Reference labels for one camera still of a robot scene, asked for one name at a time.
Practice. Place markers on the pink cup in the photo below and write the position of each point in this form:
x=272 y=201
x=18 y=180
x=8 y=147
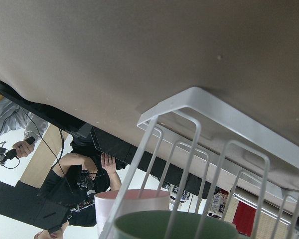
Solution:
x=149 y=200

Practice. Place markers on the white wire cup rack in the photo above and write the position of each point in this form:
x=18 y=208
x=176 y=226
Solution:
x=267 y=122

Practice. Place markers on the seated person in black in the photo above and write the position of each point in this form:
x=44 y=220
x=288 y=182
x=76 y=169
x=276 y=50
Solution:
x=74 y=181

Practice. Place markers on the person in grey shirt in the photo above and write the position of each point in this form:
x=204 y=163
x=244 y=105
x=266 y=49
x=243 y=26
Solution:
x=13 y=117

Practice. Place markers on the green cup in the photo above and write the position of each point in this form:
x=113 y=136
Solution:
x=153 y=224

